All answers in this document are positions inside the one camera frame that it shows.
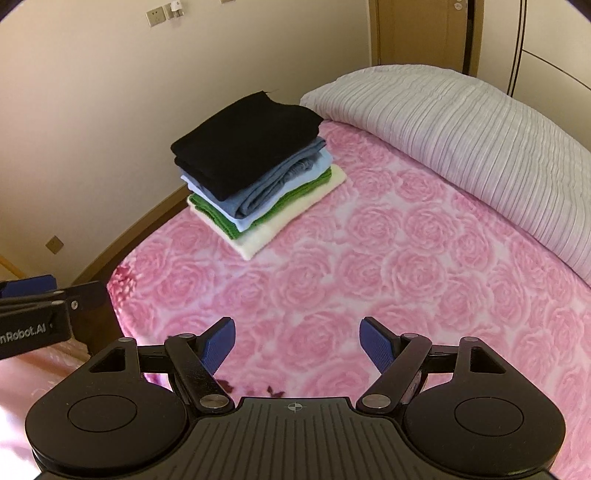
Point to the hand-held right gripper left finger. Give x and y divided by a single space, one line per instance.
219 344

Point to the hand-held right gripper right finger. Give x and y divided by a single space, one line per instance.
376 346

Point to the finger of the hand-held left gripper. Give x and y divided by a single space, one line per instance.
83 297
27 285

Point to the black garment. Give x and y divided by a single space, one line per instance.
240 138

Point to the pale pink cloth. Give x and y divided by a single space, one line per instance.
27 383

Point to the pink floral blanket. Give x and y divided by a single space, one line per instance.
369 254

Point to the cream folded garment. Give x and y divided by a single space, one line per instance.
258 240

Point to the light blue folded garment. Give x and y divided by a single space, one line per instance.
241 225

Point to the green folded garment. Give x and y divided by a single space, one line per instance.
295 196

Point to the grey-blue folded garment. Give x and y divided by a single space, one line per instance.
281 173

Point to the white ribbed pillow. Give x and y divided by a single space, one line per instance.
461 124

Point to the brown wooden door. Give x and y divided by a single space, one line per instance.
415 32

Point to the cream wardrobe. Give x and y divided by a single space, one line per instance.
554 37

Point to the beige wall socket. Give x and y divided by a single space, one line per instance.
54 243

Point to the wooden bed frame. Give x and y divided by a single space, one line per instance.
138 221

